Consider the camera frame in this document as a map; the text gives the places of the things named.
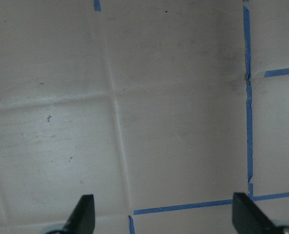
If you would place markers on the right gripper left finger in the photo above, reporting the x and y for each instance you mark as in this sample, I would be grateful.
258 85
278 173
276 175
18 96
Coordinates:
82 218

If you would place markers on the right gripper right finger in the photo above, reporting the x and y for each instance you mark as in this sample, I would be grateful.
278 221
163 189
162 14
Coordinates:
248 218

